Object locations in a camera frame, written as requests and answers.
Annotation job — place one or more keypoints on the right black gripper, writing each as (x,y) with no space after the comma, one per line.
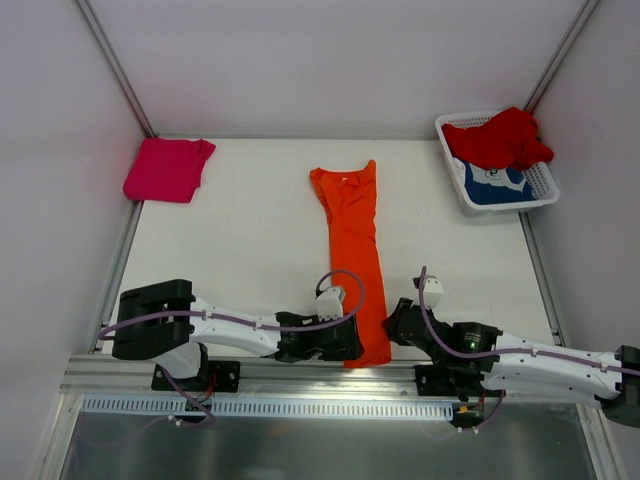
(405,323)

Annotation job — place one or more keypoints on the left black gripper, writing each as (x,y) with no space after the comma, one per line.
(351,337)

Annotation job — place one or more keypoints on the orange t shirt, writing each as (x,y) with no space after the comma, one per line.
(349,200)

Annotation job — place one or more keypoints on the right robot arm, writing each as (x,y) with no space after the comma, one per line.
(608,381)

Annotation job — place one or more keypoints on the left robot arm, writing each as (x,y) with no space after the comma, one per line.
(167,324)

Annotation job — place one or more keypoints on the blue white t shirt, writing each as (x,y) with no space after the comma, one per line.
(494,186)

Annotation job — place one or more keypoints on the white plastic basket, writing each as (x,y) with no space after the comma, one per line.
(538,177)

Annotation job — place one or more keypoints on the red t shirt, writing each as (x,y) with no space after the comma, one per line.
(508,140)

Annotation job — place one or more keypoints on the folded pink t shirt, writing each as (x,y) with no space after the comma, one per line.
(167,170)

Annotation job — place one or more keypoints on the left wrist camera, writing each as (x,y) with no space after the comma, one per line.
(329,303)

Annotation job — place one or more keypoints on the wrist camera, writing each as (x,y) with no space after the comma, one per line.
(329,303)
(431,294)

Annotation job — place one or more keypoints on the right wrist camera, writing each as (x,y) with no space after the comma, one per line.
(431,294)

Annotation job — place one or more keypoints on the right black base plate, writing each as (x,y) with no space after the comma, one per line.
(442,381)

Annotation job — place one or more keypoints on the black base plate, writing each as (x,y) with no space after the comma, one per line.
(442,381)
(217,376)

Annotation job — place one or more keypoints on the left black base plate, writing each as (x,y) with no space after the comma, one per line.
(217,376)

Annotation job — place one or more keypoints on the white slotted cable duct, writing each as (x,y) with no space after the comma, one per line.
(251,407)

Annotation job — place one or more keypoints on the aluminium mounting rail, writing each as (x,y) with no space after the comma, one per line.
(259,377)

